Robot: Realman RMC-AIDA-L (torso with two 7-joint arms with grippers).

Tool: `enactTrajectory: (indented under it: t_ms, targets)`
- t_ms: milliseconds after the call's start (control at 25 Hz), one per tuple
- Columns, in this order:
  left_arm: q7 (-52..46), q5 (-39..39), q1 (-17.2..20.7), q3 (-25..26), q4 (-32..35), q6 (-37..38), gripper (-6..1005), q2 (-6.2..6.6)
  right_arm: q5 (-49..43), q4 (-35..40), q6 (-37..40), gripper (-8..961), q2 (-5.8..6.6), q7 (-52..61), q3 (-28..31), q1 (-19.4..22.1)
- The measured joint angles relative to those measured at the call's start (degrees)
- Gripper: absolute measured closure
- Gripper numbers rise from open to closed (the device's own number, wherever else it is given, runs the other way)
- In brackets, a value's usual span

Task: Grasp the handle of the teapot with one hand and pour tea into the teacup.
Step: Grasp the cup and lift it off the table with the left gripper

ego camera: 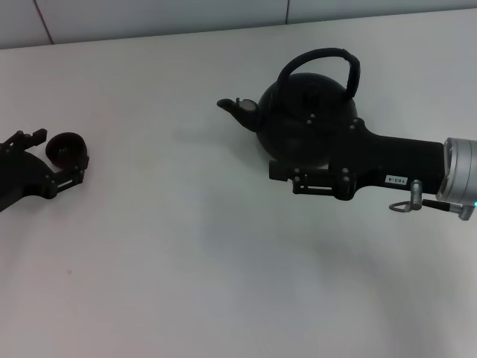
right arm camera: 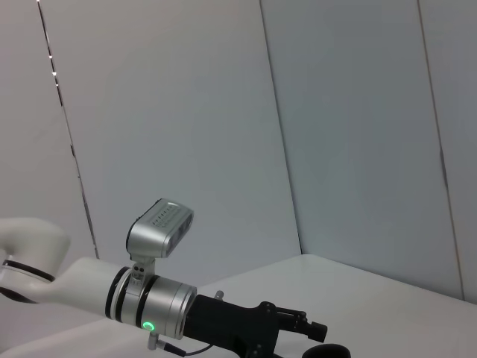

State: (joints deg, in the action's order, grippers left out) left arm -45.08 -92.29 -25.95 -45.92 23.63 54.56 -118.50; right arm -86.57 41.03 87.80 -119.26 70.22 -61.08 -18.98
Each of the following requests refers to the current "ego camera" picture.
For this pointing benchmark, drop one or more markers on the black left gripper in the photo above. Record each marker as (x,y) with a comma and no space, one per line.
(22,175)

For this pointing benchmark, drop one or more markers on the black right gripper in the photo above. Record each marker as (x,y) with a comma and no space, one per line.
(395,160)

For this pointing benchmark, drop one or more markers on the small dark teacup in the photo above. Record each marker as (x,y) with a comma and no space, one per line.
(69,147)

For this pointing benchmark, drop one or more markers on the black round teapot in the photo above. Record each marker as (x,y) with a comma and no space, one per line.
(298,97)

